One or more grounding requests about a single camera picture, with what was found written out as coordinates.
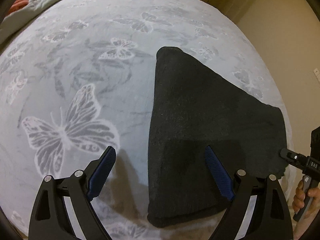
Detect butterfly pattern bed sheet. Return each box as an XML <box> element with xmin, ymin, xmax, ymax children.
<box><xmin>1</xmin><ymin>0</ymin><xmax>286</xmax><ymax>239</ymax></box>

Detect dark grey sweatpants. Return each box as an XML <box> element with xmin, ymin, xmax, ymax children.
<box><xmin>147</xmin><ymin>47</ymin><xmax>287</xmax><ymax>228</ymax></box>

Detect coral pink blanket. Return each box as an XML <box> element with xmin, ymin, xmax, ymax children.
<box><xmin>7</xmin><ymin>0</ymin><xmax>29</xmax><ymax>16</ymax></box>

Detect person right hand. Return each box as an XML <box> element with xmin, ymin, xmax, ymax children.
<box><xmin>292</xmin><ymin>179</ymin><xmax>320</xmax><ymax>214</ymax></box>

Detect white wall switch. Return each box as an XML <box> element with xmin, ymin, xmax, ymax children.
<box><xmin>313</xmin><ymin>68</ymin><xmax>320</xmax><ymax>76</ymax></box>

